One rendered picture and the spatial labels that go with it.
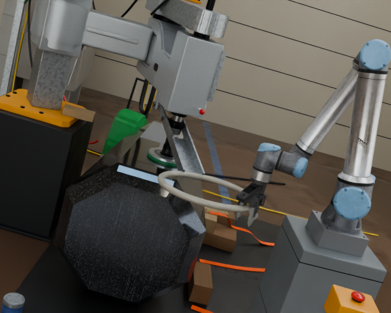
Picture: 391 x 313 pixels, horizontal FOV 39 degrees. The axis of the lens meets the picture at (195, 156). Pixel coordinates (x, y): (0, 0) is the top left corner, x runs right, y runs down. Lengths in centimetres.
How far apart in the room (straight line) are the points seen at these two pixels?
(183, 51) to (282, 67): 540
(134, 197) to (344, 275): 111
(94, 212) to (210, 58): 102
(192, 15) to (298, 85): 551
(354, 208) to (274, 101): 606
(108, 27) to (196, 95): 85
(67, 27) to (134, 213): 125
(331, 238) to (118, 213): 110
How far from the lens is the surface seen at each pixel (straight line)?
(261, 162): 242
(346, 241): 259
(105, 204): 293
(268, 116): 838
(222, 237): 416
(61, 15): 350
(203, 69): 300
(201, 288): 340
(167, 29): 346
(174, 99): 299
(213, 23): 294
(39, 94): 365
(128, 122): 494
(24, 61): 604
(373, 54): 230
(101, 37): 359
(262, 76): 825
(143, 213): 291
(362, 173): 238
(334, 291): 166
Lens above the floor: 175
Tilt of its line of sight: 16 degrees down
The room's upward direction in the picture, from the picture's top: 17 degrees clockwise
